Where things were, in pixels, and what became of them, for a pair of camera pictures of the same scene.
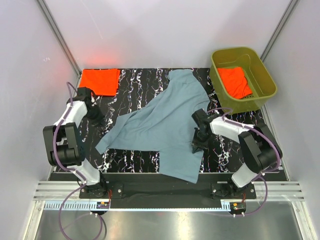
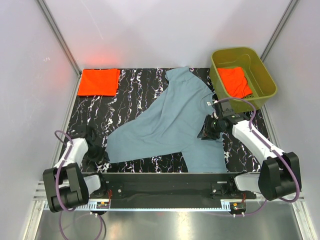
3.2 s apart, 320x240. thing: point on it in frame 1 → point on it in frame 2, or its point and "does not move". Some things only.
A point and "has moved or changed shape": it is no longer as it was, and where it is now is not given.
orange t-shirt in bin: x=236 y=84 does not move
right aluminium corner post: x=289 y=10 does not move
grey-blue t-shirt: x=164 y=124 has moved or changed shape
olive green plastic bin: x=239 y=81 does not move
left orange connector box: x=103 y=205 does not move
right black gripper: x=196 y=142 → x=206 y=131
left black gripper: x=99 y=120 → x=102 y=154
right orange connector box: x=238 y=206 does not move
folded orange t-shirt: x=103 y=82 does not move
